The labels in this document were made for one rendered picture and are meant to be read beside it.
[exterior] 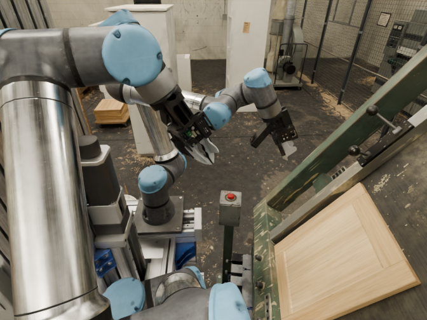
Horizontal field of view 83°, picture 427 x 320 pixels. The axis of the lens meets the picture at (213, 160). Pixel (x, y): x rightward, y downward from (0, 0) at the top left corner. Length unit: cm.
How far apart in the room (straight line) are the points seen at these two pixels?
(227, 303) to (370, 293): 61
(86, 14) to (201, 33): 349
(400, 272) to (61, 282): 76
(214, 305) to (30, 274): 18
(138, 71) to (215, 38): 847
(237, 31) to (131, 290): 406
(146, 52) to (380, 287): 79
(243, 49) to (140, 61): 411
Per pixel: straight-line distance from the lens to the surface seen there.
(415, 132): 102
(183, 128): 49
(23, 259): 31
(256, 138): 88
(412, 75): 121
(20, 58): 38
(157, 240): 119
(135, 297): 70
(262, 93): 79
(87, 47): 37
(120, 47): 35
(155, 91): 48
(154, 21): 287
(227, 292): 32
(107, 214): 80
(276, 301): 111
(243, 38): 440
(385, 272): 86
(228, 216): 141
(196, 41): 880
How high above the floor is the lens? 188
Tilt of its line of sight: 35 degrees down
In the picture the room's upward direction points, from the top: straight up
